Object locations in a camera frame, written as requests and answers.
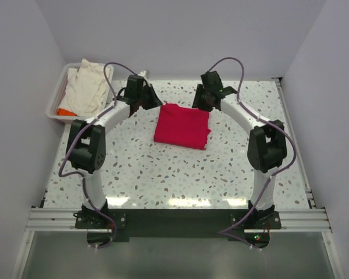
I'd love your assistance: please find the white plastic basket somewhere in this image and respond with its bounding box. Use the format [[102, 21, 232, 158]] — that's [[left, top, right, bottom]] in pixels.
[[46, 62, 114, 124]]

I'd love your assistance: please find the red t shirt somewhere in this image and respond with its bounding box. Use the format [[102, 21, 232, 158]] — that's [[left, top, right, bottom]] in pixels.
[[154, 103, 211, 150]]

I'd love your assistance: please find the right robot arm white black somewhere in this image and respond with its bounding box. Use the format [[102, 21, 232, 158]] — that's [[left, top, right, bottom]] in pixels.
[[192, 71, 287, 228]]

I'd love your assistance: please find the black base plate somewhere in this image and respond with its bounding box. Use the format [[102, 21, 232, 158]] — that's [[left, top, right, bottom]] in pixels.
[[73, 208, 282, 244]]

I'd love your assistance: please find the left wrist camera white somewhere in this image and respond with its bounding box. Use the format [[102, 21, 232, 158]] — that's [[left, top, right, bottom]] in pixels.
[[138, 70, 149, 78]]

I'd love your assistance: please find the aluminium frame rail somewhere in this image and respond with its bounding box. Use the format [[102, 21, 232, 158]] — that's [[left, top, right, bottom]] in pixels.
[[10, 207, 79, 279]]

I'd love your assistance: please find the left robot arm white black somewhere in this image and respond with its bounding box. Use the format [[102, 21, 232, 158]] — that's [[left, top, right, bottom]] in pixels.
[[59, 71, 162, 228]]

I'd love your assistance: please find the orange t shirt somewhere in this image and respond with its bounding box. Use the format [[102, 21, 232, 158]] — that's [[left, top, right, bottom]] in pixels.
[[57, 109, 77, 117]]

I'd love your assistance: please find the cream t shirt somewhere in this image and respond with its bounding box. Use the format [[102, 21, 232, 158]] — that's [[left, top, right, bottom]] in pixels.
[[58, 59, 113, 117]]

